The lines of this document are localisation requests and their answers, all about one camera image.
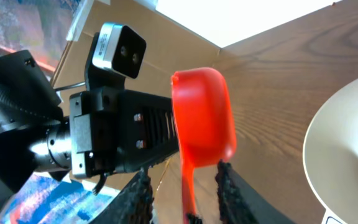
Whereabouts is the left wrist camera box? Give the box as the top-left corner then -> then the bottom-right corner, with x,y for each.
92,22 -> 147,79

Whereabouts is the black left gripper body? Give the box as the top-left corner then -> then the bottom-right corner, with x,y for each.
70,86 -> 125,179

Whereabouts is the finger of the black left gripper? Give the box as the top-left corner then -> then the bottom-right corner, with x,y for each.
116,90 -> 178,173

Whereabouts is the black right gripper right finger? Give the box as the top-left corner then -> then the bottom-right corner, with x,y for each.
215,161 -> 292,224

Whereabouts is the cream round bowl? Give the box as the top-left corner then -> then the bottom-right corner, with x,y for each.
303,79 -> 358,223

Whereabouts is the white digital kitchen scale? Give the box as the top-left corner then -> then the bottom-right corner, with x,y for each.
321,209 -> 346,224

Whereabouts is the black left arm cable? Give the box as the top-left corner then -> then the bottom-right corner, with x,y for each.
53,81 -> 86,92

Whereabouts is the red plastic measuring scoop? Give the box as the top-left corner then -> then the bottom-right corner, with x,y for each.
172,67 -> 237,223

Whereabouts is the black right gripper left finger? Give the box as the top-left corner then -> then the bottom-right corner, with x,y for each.
90,169 -> 154,224

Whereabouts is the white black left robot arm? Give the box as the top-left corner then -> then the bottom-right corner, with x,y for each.
0,50 -> 178,223

